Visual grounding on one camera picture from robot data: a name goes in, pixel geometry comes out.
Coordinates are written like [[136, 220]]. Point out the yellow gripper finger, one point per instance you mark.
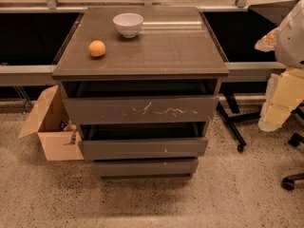
[[267, 42], [284, 93]]

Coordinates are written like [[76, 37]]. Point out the grey bottom drawer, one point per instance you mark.
[[166, 167]]

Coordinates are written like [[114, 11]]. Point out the grey drawer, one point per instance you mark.
[[142, 141], [166, 167], [138, 102]]

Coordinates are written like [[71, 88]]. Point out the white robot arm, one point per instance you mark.
[[289, 47]]

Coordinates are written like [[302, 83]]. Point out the dark grey drawer cabinet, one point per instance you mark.
[[173, 44]]

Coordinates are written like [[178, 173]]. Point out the grey middle drawer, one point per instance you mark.
[[142, 141]]

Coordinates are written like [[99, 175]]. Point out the grey top drawer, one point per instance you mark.
[[138, 102]]

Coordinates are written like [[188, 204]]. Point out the open cardboard box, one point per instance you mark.
[[48, 119]]

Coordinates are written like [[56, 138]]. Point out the white ceramic bowl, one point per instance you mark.
[[128, 24]]

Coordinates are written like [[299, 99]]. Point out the orange fruit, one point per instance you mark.
[[97, 48]]

